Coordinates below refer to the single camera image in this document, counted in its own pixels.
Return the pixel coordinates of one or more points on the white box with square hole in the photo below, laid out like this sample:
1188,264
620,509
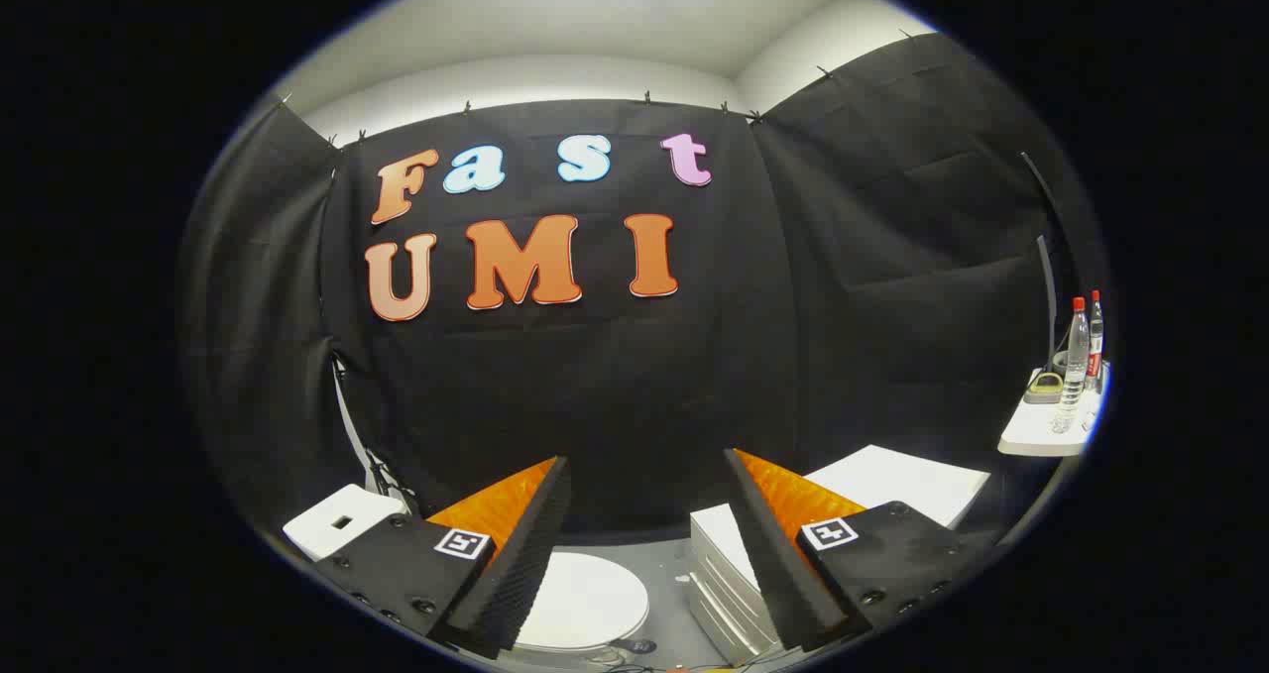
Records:
367,504

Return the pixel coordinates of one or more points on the black backdrop cloth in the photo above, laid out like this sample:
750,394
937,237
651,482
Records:
615,386

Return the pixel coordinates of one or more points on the white drawer cabinet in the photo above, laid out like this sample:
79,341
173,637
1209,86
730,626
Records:
892,480

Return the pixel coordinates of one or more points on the clear bottle with red cap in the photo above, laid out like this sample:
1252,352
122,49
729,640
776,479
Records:
1075,366
1095,346

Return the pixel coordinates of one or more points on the grey tape roll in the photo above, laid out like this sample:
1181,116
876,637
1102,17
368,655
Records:
1043,388

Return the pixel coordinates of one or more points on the small white table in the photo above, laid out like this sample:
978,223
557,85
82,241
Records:
1031,435

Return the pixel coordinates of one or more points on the black curved pole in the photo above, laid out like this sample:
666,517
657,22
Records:
1049,296

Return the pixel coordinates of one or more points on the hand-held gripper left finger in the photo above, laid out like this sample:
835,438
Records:
525,564

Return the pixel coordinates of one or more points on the backdrop support stand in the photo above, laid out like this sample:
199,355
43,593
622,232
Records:
355,425

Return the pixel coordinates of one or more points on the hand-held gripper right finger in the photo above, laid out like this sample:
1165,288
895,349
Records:
778,564

